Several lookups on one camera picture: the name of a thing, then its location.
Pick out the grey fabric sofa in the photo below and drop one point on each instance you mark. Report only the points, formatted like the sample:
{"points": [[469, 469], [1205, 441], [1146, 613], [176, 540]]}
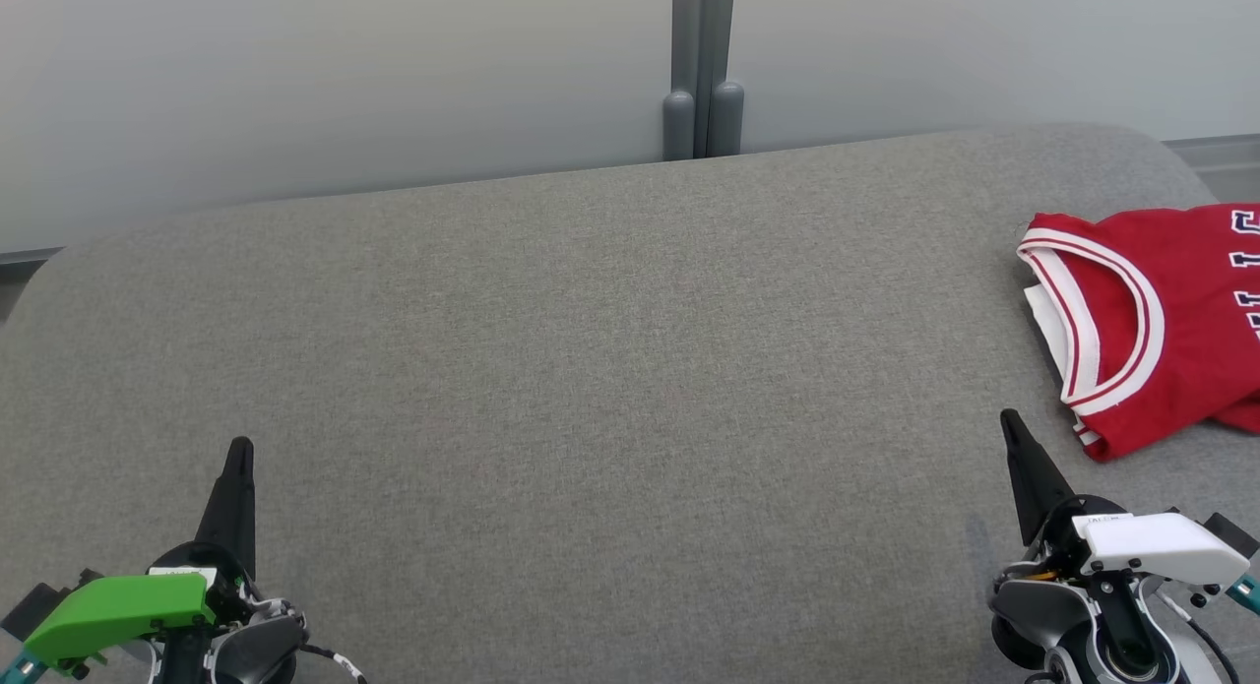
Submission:
{"points": [[591, 418]]}

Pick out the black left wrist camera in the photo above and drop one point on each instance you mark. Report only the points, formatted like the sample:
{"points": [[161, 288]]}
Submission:
{"points": [[34, 605]]}

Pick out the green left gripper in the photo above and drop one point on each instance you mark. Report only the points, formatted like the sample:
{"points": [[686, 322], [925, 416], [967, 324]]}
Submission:
{"points": [[118, 605]]}

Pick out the red jersey with white sleeves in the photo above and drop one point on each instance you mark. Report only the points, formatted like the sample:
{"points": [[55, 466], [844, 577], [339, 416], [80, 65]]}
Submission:
{"points": [[1191, 340]]}

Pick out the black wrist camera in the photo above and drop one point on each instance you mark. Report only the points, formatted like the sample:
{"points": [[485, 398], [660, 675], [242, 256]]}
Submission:
{"points": [[1235, 534], [34, 605]]}

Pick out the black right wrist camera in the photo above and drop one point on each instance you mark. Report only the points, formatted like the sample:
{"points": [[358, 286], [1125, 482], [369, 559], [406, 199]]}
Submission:
{"points": [[1235, 534]]}

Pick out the grey partition post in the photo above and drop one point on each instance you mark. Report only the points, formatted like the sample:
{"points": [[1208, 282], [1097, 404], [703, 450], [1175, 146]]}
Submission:
{"points": [[704, 74]]}

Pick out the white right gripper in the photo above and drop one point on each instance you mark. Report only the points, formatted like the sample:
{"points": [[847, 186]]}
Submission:
{"points": [[1162, 546]]}

